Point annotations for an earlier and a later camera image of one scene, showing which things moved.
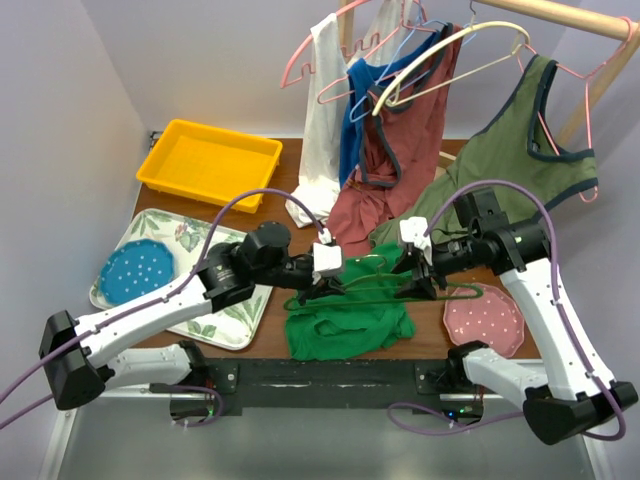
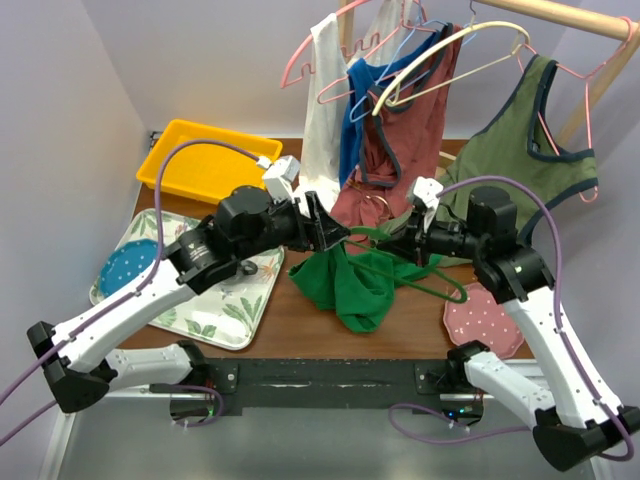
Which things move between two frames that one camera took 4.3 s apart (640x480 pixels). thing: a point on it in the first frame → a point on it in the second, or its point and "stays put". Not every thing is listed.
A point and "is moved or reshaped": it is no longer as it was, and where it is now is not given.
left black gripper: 321,287 → 331,231
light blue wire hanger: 421,23 stays put
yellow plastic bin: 210,165 stays put
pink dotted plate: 491,318 stays put
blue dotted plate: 133,268 stays put
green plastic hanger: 382,263 → 375,233
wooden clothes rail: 591,22 stays put
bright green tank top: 367,316 is moved or reshaped
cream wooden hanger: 438,44 stays put
